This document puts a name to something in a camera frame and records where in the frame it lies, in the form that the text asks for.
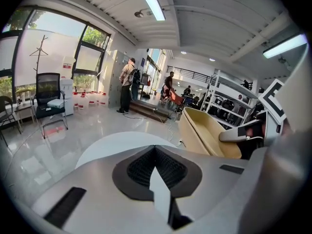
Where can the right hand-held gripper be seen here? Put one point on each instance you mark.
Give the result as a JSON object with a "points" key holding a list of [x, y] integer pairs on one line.
{"points": [[273, 116]]}

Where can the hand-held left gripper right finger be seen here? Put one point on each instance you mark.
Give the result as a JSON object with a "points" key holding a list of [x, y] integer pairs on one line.
{"points": [[214, 184]]}

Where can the white water dispenser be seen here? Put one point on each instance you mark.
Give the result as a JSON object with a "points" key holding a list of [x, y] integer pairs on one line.
{"points": [[67, 99]]}

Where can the dark wooden step platform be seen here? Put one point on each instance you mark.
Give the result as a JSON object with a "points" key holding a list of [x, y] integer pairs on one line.
{"points": [[146, 108]]}

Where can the round ceiling detector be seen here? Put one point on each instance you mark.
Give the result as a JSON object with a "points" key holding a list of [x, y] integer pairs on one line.
{"points": [[139, 14]]}

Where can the black mezzanine railing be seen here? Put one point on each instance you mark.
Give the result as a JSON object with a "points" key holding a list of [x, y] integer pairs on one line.
{"points": [[190, 73]]}

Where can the white flat box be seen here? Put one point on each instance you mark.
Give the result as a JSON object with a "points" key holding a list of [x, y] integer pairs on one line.
{"points": [[55, 103]]}

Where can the row of clear water jugs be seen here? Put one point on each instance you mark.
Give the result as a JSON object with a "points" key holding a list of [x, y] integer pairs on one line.
{"points": [[90, 101]]}

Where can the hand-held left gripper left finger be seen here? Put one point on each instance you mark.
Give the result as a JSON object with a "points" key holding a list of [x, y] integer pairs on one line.
{"points": [[97, 191]]}

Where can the cream plastic bowl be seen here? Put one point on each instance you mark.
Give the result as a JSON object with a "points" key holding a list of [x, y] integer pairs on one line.
{"points": [[202, 133]]}

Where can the long ceiling light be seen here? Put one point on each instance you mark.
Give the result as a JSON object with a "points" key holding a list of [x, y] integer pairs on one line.
{"points": [[285, 46], [152, 1]]}

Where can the black mesh office chair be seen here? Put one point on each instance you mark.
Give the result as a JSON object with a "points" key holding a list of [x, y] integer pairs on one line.
{"points": [[47, 86]]}

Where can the small wooden side table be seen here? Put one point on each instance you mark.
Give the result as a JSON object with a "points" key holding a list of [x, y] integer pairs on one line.
{"points": [[24, 106]]}

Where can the grey metal locker cabinet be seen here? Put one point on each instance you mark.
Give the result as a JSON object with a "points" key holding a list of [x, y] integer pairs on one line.
{"points": [[114, 82]]}

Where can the black framed window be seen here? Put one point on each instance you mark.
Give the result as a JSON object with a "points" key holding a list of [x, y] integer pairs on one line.
{"points": [[56, 40]]}

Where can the wooden coat rack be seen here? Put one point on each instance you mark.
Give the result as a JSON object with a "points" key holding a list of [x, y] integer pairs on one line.
{"points": [[39, 55]]}

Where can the blue wall sign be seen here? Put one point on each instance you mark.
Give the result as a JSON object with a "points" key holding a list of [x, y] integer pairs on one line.
{"points": [[143, 63]]}

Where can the large dispenser water bottle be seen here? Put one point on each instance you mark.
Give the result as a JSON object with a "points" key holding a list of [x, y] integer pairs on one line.
{"points": [[68, 67]]}

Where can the orange chair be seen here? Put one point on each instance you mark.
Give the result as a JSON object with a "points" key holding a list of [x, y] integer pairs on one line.
{"points": [[176, 99]]}

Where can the white metal shelf rack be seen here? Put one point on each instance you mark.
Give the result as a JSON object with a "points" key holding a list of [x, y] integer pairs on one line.
{"points": [[229, 99]]}

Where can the white round table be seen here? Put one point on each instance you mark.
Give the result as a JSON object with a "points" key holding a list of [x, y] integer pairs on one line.
{"points": [[117, 142]]}

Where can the glass entrance door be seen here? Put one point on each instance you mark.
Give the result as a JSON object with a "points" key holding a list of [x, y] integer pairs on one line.
{"points": [[156, 72]]}

